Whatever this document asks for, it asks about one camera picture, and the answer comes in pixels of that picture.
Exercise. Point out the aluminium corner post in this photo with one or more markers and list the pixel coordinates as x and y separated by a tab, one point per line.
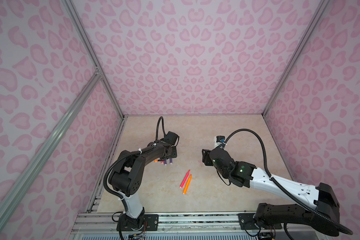
314	23
79	27

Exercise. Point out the orange pen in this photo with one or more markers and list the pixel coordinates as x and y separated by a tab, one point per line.
187	184

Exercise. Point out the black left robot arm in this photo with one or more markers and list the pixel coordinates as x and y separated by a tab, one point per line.
124	177

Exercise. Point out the aluminium corner post right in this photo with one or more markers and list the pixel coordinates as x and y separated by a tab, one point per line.
314	23

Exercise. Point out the aluminium diagonal wall bar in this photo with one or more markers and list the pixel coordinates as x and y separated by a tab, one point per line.
17	192

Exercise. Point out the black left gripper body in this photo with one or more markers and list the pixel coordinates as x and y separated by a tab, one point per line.
174	152

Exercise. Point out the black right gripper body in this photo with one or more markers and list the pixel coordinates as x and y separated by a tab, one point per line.
209	161

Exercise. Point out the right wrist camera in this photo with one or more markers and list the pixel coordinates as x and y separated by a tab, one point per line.
220	142

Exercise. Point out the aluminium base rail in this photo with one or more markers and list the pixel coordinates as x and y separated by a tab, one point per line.
188	226

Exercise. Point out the aluminium corner post left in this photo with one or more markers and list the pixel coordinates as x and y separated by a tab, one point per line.
79	27

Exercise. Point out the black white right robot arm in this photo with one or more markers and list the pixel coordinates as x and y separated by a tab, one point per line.
314	206

